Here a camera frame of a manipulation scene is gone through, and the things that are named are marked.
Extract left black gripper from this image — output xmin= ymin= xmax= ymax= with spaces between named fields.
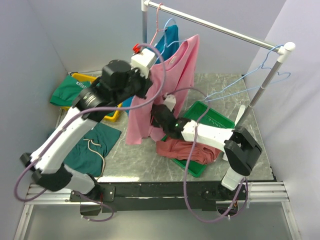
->
xmin=113 ymin=64 xmax=154 ymax=105

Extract pink t-shirt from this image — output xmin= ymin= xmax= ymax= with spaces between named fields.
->
xmin=125 ymin=34 xmax=200 ymax=145

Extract blue wire hanger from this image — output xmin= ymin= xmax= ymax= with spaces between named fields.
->
xmin=203 ymin=44 xmax=285 ymax=103
xmin=156 ymin=17 xmax=185 ymax=59

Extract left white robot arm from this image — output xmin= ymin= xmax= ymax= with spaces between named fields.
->
xmin=20 ymin=57 xmax=155 ymax=201

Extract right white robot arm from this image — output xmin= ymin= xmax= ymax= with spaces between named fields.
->
xmin=151 ymin=104 xmax=262 ymax=200

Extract dusty red t-shirt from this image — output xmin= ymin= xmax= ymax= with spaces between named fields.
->
xmin=156 ymin=137 xmax=221 ymax=165

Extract teal blue t-shirt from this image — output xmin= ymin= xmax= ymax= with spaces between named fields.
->
xmin=121 ymin=24 xmax=180 ymax=117

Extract green printed t-shirt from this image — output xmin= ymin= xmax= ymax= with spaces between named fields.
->
xmin=49 ymin=75 xmax=96 ymax=107

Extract green plastic tray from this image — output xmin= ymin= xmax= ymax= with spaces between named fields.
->
xmin=161 ymin=101 xmax=235 ymax=178

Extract yellow plastic tray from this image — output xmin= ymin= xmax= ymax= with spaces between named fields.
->
xmin=71 ymin=72 xmax=120 ymax=122

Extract dark green shorts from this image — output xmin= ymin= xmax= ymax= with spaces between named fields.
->
xmin=63 ymin=123 xmax=122 ymax=178

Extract metal clothes rack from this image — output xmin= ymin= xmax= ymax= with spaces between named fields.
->
xmin=141 ymin=0 xmax=296 ymax=126

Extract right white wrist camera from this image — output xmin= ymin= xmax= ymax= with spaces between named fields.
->
xmin=162 ymin=93 xmax=176 ymax=112

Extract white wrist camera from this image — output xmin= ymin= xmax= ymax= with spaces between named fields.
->
xmin=162 ymin=93 xmax=176 ymax=112
xmin=130 ymin=43 xmax=157 ymax=78

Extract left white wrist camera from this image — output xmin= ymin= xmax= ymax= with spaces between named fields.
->
xmin=130 ymin=43 xmax=157 ymax=78

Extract pink wire hanger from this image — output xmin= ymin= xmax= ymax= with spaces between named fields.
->
xmin=147 ymin=2 xmax=166 ymax=47

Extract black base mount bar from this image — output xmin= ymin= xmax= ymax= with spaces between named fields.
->
xmin=69 ymin=181 xmax=251 ymax=217

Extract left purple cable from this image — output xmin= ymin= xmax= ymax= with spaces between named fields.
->
xmin=13 ymin=42 xmax=166 ymax=223

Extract purple cable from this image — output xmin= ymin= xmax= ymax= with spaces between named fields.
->
xmin=166 ymin=87 xmax=250 ymax=224
xmin=13 ymin=42 xmax=166 ymax=223

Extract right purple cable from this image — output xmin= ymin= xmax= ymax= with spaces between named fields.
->
xmin=166 ymin=87 xmax=250 ymax=224

